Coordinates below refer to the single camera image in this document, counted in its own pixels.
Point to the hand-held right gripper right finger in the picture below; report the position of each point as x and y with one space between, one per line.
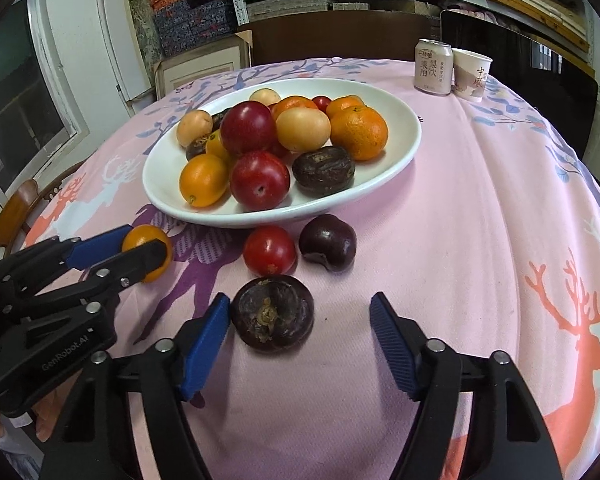
395 345

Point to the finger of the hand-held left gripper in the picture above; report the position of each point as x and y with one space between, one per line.
97 250
140 260

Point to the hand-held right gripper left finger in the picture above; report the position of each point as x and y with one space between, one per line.
205 345

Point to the dark purple plum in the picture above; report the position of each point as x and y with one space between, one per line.
327 242

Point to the yellow passion fruit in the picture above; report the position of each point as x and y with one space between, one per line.
303 129
194 127
264 96

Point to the red plum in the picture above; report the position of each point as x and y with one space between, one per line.
247 127
259 180

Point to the white oval plate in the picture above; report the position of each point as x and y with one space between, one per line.
395 127

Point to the person's left hand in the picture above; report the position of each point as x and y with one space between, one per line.
0 427

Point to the wooden chair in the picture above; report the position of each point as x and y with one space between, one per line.
15 215

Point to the pink deer print tablecloth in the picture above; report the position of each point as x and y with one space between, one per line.
480 260

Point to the white framed window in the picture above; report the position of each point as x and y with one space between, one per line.
25 90

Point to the cardboard framed panel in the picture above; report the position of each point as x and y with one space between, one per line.
200 67

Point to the white board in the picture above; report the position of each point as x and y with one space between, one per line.
112 40

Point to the blue patterned storage box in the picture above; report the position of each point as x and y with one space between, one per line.
212 22
172 30

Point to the marble pattern slab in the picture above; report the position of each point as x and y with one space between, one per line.
142 20

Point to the white paper cup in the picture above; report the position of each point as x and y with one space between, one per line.
472 76

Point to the silver drink can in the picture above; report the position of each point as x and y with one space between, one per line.
434 67

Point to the grey flat box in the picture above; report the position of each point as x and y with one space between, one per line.
287 7

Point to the brown wooden board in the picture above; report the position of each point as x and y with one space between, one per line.
330 35

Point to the black glass panel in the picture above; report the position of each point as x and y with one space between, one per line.
530 50

